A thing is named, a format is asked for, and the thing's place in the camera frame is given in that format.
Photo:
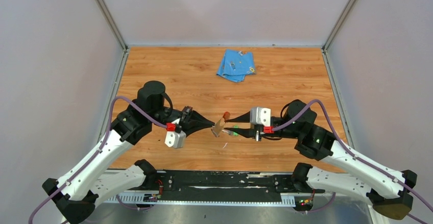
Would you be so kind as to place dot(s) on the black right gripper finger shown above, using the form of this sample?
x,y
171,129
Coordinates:
x,y
243,118
247,133

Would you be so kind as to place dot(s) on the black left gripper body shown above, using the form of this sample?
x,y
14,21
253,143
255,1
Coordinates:
x,y
186,118

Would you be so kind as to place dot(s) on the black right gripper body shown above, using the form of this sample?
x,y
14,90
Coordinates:
x,y
278,133

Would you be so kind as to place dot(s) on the metal keyring plate with spring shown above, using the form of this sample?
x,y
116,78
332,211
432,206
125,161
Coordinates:
x,y
219,125

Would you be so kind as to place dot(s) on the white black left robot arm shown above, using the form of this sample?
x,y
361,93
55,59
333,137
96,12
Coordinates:
x,y
77,193

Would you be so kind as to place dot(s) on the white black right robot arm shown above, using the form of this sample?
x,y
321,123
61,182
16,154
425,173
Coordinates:
x,y
386,190

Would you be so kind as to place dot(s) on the blue folded cloth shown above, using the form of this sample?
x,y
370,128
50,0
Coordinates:
x,y
236,65

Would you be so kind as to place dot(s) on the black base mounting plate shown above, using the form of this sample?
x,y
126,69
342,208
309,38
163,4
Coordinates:
x,y
223,186

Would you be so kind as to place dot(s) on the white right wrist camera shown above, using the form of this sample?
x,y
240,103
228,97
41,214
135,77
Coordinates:
x,y
260,116

